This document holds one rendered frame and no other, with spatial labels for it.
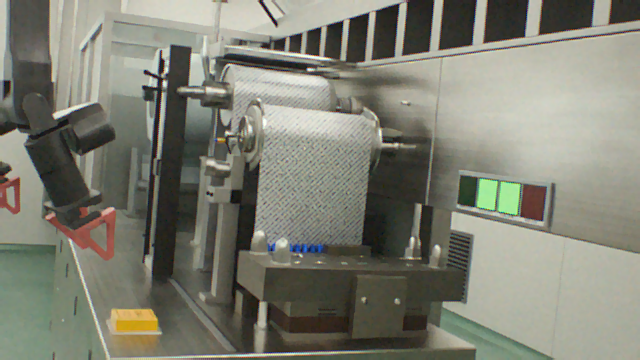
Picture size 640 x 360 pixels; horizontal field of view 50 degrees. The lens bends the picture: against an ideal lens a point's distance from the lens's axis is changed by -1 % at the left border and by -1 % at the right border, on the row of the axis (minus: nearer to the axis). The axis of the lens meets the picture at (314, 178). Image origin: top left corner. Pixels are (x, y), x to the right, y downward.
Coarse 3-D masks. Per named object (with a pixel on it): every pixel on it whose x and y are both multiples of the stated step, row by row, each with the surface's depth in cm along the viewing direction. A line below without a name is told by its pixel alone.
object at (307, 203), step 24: (264, 168) 137; (288, 168) 138; (312, 168) 140; (336, 168) 142; (360, 168) 144; (264, 192) 137; (288, 192) 139; (312, 192) 141; (336, 192) 143; (360, 192) 145; (264, 216) 137; (288, 216) 139; (312, 216) 141; (336, 216) 143; (360, 216) 145; (288, 240) 140; (312, 240) 142; (336, 240) 144; (360, 240) 146
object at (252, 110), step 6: (252, 108) 140; (246, 114) 144; (252, 114) 140; (258, 114) 137; (258, 120) 137; (258, 126) 136; (372, 126) 147; (258, 132) 136; (372, 132) 146; (258, 138) 136; (372, 138) 146; (372, 144) 146; (252, 150) 139; (372, 150) 146; (246, 156) 142; (252, 156) 138; (372, 156) 146; (258, 162) 141
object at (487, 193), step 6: (480, 180) 123; (486, 180) 121; (480, 186) 123; (486, 186) 121; (492, 186) 120; (480, 192) 123; (486, 192) 121; (492, 192) 120; (480, 198) 123; (486, 198) 121; (492, 198) 120; (480, 204) 123; (486, 204) 121; (492, 204) 119
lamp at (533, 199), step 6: (528, 186) 111; (528, 192) 111; (534, 192) 110; (540, 192) 108; (528, 198) 111; (534, 198) 110; (540, 198) 108; (522, 204) 112; (528, 204) 111; (534, 204) 110; (540, 204) 108; (522, 210) 112; (528, 210) 111; (534, 210) 109; (540, 210) 108; (528, 216) 111; (534, 216) 109; (540, 216) 108
